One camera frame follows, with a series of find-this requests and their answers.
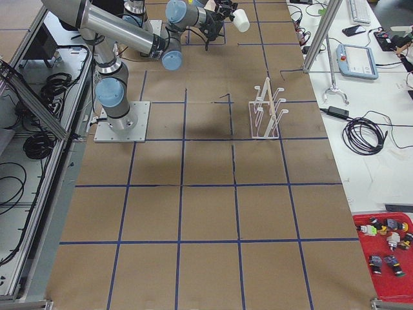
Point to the white wire cup rack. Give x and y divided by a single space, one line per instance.
265 112

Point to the black smartphone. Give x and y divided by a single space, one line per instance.
353 30

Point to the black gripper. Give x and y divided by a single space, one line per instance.
220 11

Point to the blue teach pendant tablet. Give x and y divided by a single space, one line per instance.
356 62

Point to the red parts tray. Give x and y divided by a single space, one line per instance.
386 240

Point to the white plastic cup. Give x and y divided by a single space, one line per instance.
241 21

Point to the white keyboard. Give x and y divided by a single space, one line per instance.
359 12

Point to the black power adapter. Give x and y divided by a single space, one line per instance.
338 112

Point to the aluminium frame post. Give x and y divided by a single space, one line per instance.
321 33

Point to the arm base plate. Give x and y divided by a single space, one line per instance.
153 26
131 128

